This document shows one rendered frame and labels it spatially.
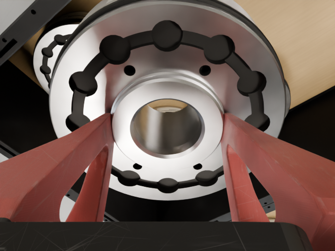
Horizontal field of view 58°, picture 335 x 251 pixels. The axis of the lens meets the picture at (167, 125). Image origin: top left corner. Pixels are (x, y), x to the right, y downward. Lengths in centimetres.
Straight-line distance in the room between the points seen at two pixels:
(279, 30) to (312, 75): 7
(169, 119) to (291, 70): 24
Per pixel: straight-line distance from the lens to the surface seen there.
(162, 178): 15
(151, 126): 15
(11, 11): 51
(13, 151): 32
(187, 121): 15
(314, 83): 40
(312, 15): 36
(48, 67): 34
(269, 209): 38
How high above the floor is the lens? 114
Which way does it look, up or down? 52 degrees down
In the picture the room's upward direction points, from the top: 179 degrees clockwise
